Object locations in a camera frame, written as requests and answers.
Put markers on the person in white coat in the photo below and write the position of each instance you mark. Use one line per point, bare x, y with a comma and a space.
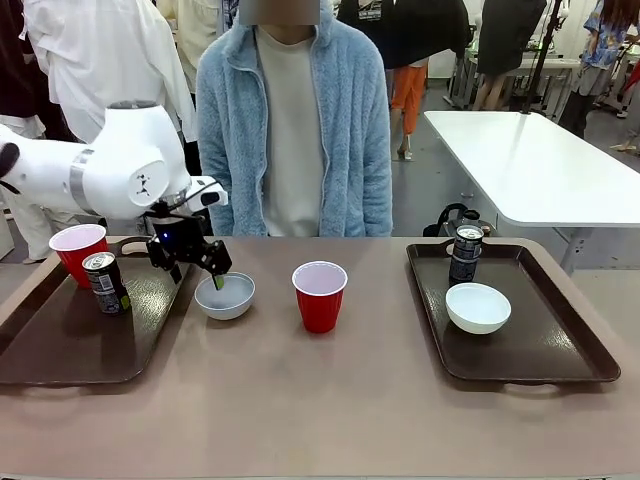
110, 65

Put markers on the person in orange trousers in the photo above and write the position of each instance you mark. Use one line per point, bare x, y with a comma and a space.
410, 90

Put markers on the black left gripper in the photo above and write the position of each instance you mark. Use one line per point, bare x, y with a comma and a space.
177, 240

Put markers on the red plastic cup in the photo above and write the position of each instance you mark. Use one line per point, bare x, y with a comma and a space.
75, 260
320, 310

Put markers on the black tripod pole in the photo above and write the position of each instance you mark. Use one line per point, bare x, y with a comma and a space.
540, 55

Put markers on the person in dark maroon top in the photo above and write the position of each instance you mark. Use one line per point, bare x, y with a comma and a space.
20, 75

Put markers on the person in black dress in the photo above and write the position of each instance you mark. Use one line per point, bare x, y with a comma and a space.
505, 45

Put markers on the black drink can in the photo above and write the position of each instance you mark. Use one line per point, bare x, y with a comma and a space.
465, 260
107, 290

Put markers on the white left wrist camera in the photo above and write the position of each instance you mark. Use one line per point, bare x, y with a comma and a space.
207, 196

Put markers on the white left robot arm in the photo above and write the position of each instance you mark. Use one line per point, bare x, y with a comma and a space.
125, 165

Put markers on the white bowl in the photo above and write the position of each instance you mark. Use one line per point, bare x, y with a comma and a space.
477, 310

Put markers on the black device under table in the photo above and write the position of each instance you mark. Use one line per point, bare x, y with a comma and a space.
450, 220

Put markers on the person in blue patterned shirt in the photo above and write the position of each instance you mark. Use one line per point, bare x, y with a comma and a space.
597, 45

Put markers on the brown plastic tray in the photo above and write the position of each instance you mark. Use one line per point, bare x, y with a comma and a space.
540, 345
75, 345

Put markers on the grey bowl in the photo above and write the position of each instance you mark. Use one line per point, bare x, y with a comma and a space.
235, 302

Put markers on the white background table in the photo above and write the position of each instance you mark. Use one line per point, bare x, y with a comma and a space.
525, 160

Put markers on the person in blue fleece jacket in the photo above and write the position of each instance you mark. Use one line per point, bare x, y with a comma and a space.
230, 150

